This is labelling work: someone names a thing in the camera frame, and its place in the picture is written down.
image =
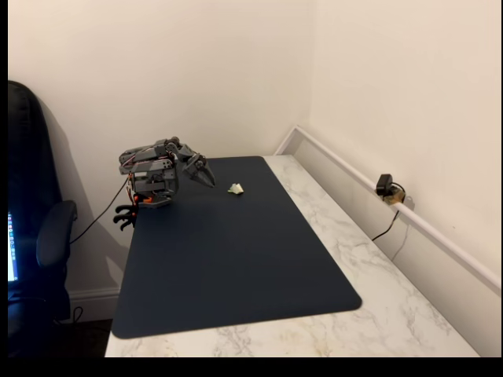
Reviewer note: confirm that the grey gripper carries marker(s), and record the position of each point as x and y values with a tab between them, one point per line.
196	169

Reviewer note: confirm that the small white block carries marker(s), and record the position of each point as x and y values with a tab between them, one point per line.
237	189

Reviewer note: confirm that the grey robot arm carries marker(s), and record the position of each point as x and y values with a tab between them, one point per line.
151	165

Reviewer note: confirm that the dark blue desk mat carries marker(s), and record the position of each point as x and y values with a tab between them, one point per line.
236	255

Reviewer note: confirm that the black table clamp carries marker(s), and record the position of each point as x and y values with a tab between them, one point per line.
122	222
125	209

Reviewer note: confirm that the white baseboard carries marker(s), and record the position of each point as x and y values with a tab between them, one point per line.
94	298

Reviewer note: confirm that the black office chair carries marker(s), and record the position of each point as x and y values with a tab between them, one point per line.
35	196

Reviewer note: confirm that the black webcam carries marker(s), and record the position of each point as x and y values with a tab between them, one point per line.
383	184

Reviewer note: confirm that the laptop screen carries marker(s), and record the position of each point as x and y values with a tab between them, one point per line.
12	247

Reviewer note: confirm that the white wall rail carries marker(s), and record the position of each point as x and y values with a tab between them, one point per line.
393	200

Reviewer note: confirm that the tan webcam mount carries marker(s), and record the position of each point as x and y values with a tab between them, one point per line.
394	197

